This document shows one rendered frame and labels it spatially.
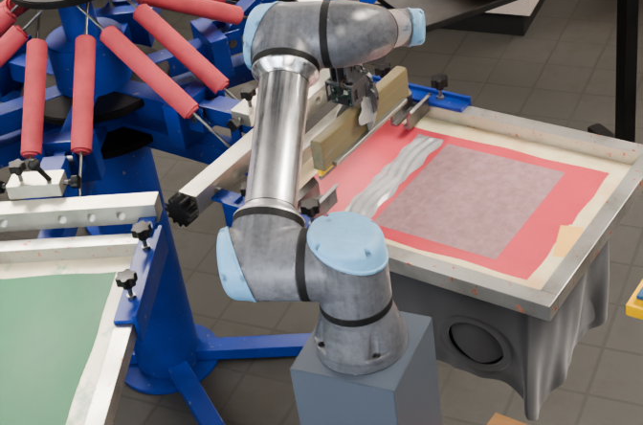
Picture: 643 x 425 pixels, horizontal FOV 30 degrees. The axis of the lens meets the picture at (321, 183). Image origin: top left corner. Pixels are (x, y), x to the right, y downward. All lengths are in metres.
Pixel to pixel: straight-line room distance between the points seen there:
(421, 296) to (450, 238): 0.14
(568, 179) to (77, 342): 1.12
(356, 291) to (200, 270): 2.35
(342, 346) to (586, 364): 1.83
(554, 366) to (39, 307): 1.14
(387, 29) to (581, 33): 3.26
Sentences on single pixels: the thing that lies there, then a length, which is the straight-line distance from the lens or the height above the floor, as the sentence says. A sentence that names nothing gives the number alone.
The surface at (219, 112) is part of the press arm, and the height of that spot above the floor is 1.04.
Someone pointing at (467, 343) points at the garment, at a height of 0.74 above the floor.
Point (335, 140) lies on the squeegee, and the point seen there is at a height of 1.12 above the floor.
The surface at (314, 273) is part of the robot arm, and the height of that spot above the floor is 1.39.
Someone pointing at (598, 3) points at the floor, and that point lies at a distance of 5.53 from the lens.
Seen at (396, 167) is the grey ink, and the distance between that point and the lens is 2.78.
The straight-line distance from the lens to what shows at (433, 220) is 2.61.
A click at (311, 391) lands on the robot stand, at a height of 1.16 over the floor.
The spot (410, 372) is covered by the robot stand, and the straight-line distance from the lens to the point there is 1.94.
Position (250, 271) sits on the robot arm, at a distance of 1.84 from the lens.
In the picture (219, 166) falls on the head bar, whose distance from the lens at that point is 2.73.
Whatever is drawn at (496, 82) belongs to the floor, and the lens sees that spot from 4.96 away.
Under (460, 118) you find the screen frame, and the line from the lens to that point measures 2.91.
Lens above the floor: 2.52
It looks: 34 degrees down
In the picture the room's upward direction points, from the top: 9 degrees counter-clockwise
